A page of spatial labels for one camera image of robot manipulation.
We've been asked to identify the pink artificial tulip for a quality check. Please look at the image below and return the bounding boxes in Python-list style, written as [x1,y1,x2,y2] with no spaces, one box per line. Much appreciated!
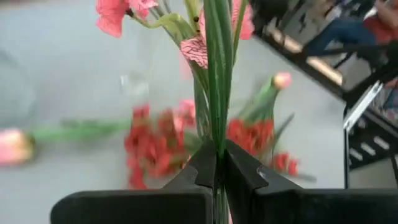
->
[0,119,133,166]
[238,71,295,147]

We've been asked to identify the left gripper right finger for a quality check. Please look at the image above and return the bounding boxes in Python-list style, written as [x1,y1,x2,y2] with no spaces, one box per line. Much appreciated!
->
[223,139,398,224]

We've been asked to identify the black aluminium table frame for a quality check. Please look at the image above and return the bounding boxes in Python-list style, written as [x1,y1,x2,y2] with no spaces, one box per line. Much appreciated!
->
[250,0,398,108]

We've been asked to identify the red artificial flower bunch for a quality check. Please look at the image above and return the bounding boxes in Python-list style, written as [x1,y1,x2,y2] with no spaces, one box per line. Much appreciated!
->
[226,118,317,183]
[124,104,193,190]

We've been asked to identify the pink artificial flower bunch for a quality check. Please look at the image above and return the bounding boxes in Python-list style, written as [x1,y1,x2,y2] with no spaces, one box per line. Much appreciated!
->
[95,0,256,224]
[177,98,197,127]

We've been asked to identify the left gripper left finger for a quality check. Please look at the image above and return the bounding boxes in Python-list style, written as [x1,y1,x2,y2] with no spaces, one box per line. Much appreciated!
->
[50,139,218,224]

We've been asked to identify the person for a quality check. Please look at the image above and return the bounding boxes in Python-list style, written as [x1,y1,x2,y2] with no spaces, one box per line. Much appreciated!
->
[306,0,398,57]

